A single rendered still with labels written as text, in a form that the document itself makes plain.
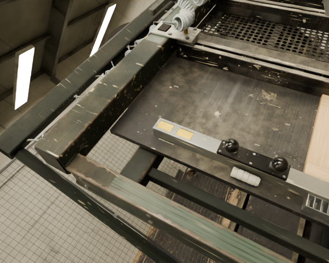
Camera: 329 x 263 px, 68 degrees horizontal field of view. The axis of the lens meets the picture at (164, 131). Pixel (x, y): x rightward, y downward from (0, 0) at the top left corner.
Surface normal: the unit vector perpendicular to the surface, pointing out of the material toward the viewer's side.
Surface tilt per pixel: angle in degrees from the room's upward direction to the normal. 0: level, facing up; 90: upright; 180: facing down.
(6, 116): 90
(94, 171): 59
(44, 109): 90
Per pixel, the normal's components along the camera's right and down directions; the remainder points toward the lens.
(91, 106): -0.05, -0.61
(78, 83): 0.41, -0.34
